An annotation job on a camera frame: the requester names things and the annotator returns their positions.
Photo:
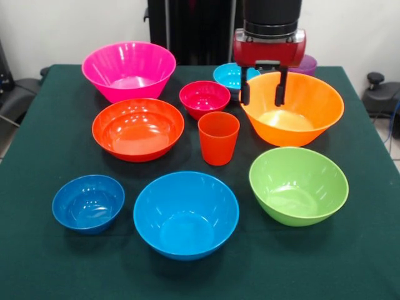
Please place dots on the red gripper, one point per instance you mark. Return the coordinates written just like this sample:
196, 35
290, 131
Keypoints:
265, 51

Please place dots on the red-orange plastic cup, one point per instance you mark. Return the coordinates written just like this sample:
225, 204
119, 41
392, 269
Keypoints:
218, 143

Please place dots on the green bowl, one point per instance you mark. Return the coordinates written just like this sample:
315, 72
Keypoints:
297, 181

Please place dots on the medium light blue bowl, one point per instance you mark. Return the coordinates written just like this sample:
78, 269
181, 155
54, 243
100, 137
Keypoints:
184, 212

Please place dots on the small light blue bowl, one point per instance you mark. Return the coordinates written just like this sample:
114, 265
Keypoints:
228, 78

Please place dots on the large orange bowl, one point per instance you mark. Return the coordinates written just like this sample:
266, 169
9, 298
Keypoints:
306, 103

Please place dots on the purple translucent cup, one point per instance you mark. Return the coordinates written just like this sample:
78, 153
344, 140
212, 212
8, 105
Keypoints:
310, 67

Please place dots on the small crimson bowl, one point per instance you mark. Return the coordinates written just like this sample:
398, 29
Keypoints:
203, 97

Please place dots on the black chair base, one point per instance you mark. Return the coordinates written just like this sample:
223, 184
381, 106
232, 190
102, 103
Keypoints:
381, 97
18, 93

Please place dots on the wide red-orange bowl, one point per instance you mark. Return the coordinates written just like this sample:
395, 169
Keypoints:
137, 131

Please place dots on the large pink bowl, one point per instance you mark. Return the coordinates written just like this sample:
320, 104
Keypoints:
125, 62

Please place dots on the small dark blue bowl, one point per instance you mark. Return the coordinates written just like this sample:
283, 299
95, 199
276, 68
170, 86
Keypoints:
87, 203

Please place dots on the dark green table cloth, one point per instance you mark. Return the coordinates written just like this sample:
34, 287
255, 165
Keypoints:
47, 265

